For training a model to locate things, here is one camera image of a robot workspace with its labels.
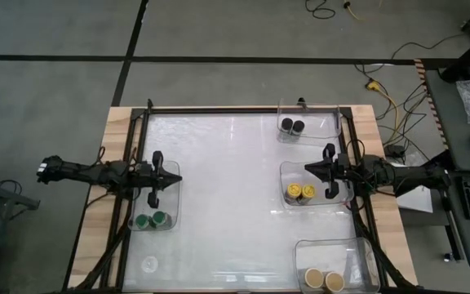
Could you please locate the yellow lid spice jar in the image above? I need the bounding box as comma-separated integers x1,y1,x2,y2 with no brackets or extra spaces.
298,183,317,205
283,182,304,205

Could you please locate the black stand pole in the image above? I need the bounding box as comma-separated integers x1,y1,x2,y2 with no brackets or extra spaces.
440,24,470,83

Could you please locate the long black floor cable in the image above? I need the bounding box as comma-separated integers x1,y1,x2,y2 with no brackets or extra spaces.
390,32,467,60

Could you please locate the clear round plastic lid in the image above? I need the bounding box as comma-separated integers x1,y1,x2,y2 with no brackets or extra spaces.
140,255,160,274

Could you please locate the black power adapter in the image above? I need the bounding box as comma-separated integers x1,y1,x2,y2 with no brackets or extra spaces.
384,144,408,159

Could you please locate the thin yellow floor cable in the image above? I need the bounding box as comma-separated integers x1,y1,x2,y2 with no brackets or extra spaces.
343,0,383,20

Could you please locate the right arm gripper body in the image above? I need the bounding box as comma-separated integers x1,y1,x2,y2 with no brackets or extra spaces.
321,142,354,200

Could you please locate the black cable bundle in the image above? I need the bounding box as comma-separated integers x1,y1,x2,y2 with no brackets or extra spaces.
352,60,430,150

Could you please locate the yellow plug power cable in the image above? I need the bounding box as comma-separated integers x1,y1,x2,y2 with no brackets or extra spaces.
365,79,401,142

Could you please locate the black metal table frame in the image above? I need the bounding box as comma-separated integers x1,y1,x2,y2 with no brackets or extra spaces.
78,105,418,294

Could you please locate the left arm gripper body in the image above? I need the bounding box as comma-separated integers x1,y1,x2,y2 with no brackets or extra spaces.
135,149,166,210

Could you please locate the black looped floor cable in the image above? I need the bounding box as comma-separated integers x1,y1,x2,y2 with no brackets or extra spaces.
304,0,339,20

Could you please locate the clear plastic bin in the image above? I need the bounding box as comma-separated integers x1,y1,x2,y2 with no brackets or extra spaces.
294,238,381,294
279,158,355,210
276,96,344,147
128,159,182,232

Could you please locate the grey desk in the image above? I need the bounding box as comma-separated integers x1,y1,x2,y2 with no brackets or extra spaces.
416,58,470,271

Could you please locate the white paper sheet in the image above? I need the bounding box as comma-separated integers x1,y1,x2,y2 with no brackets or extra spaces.
396,185,435,214

